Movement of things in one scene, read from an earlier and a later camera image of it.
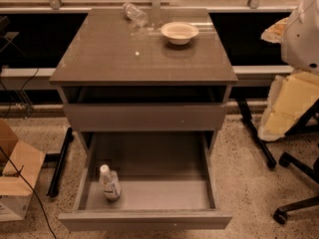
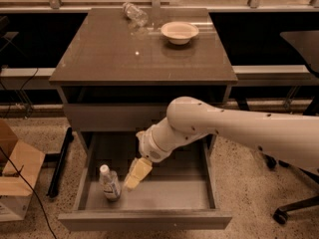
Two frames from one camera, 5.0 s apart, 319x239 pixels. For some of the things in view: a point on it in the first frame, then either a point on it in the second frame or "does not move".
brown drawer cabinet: (158, 89) does not move
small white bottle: (110, 182) does not move
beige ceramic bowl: (178, 33) does not move
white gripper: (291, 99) -> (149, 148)
